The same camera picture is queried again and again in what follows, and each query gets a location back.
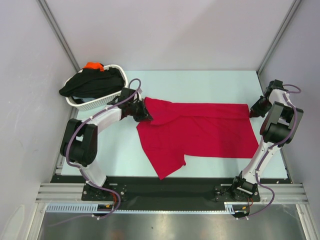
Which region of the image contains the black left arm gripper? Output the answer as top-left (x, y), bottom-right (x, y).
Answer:
top-left (128, 98), bottom-right (153, 123)

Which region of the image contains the red t shirt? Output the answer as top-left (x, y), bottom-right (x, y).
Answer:
top-left (136, 97), bottom-right (259, 180)

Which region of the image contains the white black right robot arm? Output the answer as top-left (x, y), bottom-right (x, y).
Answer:
top-left (230, 79), bottom-right (304, 201)

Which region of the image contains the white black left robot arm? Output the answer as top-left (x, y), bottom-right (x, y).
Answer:
top-left (60, 87), bottom-right (153, 200)

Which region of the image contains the light blue t shirt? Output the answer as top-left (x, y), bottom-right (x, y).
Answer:
top-left (71, 96), bottom-right (95, 105)

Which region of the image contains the black t shirt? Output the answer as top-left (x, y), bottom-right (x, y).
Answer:
top-left (59, 68), bottom-right (125, 99)

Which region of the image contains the orange t shirt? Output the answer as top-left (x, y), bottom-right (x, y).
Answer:
top-left (83, 62), bottom-right (105, 72)

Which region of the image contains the aluminium front rail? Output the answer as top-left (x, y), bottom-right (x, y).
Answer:
top-left (35, 183), bottom-right (309, 205)

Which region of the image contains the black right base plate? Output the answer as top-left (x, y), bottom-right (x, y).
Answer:
top-left (213, 184), bottom-right (261, 203)

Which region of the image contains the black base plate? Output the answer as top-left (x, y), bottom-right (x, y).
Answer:
top-left (81, 183), bottom-right (128, 202)
top-left (213, 184), bottom-right (261, 203)

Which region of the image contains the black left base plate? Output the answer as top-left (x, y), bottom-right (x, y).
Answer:
top-left (81, 183), bottom-right (128, 202)

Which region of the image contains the right aluminium corner post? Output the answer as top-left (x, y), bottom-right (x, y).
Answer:
top-left (256, 0), bottom-right (304, 77)

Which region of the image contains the aluminium corner post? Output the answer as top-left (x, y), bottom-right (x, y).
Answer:
top-left (36, 0), bottom-right (81, 72)
top-left (256, 0), bottom-right (304, 77)

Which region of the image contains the left aluminium corner post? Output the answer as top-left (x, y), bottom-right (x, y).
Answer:
top-left (36, 0), bottom-right (81, 72)

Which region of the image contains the white slotted cable duct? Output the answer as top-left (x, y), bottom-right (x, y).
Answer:
top-left (46, 203), bottom-right (114, 214)

